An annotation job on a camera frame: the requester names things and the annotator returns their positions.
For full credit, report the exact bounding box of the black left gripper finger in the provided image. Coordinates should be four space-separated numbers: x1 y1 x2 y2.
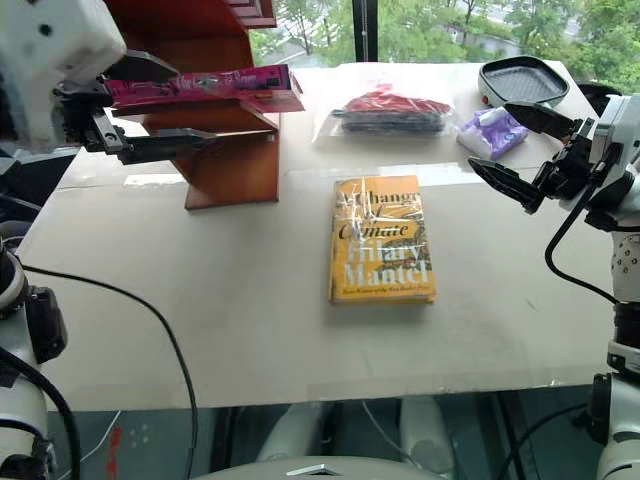
112 49 180 84
119 126 217 165

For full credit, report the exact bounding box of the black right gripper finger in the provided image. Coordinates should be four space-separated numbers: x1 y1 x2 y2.
503 101 584 139
466 156 545 217

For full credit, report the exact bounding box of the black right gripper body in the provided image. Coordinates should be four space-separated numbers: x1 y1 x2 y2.
530 117 609 202

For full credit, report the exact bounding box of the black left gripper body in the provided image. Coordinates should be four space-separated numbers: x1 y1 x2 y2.
52 72 132 164

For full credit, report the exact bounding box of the pink book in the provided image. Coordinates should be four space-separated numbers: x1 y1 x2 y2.
102 63 307 114

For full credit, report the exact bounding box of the wooden bookshelf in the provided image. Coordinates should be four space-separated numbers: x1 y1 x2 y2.
101 0 283 212

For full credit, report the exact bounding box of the yellow hardcover book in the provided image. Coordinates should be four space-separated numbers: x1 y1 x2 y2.
327 174 438 307

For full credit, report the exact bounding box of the black and white grill pan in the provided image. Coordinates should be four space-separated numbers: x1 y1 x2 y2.
477 55 569 109

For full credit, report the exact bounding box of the purple tissue pack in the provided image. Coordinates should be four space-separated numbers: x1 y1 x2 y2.
456 106 531 162

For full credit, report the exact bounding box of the clear plastic bag with clothes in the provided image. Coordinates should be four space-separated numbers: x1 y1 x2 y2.
311 81 465 150

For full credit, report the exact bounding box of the white robot leg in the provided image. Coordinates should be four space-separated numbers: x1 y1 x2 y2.
397 394 459 474
257 399 329 469

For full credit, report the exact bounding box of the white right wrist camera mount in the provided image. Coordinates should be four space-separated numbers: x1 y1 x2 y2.
559 93 640 232

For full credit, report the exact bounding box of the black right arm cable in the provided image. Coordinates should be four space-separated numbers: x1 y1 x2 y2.
543 198 621 307

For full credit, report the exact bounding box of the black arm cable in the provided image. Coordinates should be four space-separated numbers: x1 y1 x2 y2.
18 264 199 480
543 198 621 307

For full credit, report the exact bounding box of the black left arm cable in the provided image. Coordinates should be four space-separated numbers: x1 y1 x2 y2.
18 264 199 480

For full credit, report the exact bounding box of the black window frame post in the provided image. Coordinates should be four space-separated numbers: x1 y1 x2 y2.
351 0 380 65

